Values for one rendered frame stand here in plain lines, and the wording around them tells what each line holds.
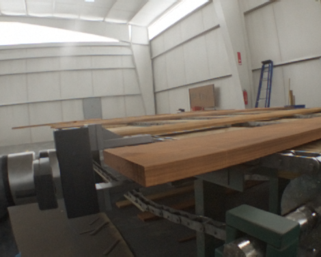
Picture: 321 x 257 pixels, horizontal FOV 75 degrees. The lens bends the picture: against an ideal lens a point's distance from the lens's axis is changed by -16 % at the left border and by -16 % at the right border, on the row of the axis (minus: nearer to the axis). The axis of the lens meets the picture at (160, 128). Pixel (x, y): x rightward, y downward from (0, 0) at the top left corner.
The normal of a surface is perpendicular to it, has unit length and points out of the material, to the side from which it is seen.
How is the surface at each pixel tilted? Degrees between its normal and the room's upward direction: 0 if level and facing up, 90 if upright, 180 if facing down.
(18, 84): 88
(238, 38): 90
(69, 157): 90
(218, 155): 90
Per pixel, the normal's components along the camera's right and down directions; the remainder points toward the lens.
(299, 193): -0.89, 0.11
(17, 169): 0.36, -0.46
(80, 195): 0.47, 0.02
